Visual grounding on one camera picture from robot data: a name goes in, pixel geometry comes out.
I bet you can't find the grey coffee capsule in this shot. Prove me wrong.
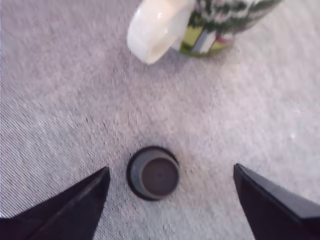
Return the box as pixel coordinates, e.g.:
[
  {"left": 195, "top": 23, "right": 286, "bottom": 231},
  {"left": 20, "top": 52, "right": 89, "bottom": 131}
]
[{"left": 126, "top": 145, "right": 181, "bottom": 202}]

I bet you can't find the green cartoon print mug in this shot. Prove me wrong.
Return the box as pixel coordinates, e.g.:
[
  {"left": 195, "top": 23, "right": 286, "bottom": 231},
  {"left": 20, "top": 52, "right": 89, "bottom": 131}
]
[{"left": 126, "top": 0, "right": 285, "bottom": 65}]

